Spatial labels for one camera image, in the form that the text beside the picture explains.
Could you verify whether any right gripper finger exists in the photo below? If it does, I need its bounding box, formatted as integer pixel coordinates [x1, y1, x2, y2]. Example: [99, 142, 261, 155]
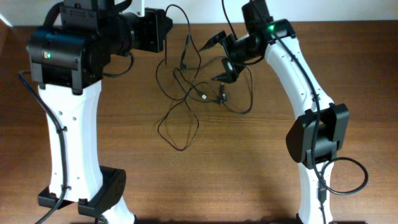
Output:
[211, 71, 238, 83]
[199, 31, 226, 52]

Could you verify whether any black USB cable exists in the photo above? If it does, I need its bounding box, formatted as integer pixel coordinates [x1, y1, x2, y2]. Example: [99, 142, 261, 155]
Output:
[154, 4, 203, 152]

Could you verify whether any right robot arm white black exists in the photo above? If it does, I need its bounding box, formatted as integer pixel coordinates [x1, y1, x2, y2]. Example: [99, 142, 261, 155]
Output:
[202, 1, 349, 223]

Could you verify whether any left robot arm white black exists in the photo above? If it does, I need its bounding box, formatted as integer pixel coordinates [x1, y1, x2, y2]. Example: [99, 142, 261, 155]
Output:
[27, 0, 173, 223]

